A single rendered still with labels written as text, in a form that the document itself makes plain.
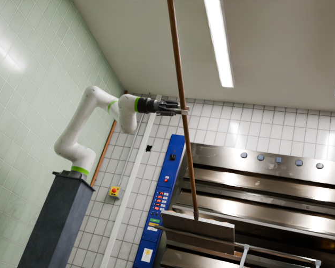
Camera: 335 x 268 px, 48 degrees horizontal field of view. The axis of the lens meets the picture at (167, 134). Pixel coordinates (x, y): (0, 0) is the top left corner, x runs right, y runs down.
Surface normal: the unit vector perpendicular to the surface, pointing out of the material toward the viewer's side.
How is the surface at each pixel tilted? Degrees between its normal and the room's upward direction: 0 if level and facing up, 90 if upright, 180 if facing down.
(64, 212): 90
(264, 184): 70
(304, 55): 180
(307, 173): 90
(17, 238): 90
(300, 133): 90
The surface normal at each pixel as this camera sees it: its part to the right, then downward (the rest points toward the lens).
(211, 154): -0.24, -0.48
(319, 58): -0.26, 0.87
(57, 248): 0.94, 0.13
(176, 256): -0.14, -0.75
